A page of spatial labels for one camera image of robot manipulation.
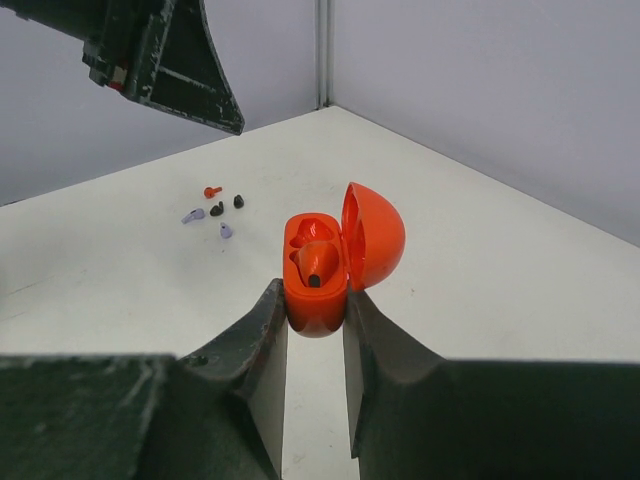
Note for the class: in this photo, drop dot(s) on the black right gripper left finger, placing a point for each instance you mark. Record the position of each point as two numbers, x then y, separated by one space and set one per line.
216 413

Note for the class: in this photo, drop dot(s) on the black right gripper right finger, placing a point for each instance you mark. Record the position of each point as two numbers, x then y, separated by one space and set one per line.
414 414

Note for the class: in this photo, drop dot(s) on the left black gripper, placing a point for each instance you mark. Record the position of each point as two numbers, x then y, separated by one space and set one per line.
159 54

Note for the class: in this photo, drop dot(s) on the orange earbud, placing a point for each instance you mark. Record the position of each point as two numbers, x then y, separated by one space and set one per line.
210 192
317 263

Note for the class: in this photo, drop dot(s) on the orange charging case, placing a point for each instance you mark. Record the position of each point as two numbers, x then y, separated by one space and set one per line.
370 239

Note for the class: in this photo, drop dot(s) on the lilac earbud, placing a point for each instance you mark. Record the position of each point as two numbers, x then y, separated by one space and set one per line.
225 231
196 214

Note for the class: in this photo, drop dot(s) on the black earbud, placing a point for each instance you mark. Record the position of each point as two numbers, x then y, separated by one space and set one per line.
238 202
217 209

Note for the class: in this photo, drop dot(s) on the left metal frame post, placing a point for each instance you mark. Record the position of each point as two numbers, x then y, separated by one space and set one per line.
324 36

